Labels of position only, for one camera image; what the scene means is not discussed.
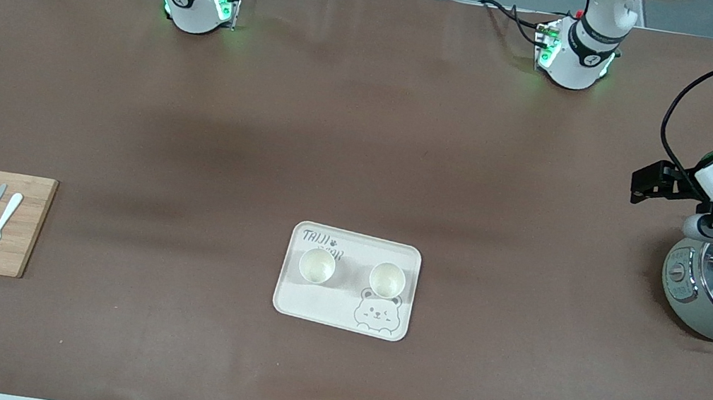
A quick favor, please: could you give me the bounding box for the cream bear print tray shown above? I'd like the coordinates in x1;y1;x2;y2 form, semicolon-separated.
269;218;426;345

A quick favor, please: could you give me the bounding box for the brown table cover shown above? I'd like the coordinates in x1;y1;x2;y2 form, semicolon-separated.
0;0;713;400

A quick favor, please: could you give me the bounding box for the white IKEA cup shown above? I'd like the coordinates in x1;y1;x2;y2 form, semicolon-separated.
366;259;409;301
296;247;339;288

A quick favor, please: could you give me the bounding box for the black base cable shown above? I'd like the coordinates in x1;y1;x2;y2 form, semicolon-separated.
474;0;553;48

